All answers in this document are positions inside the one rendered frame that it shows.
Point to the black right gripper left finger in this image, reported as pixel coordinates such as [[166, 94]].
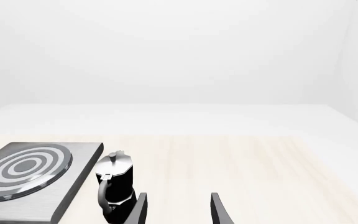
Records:
[[139, 211]]

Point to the flat black stove plate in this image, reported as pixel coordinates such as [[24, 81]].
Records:
[[26, 177]]

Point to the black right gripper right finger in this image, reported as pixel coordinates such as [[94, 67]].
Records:
[[219, 212]]

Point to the black moka pot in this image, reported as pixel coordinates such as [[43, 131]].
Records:
[[118, 184]]

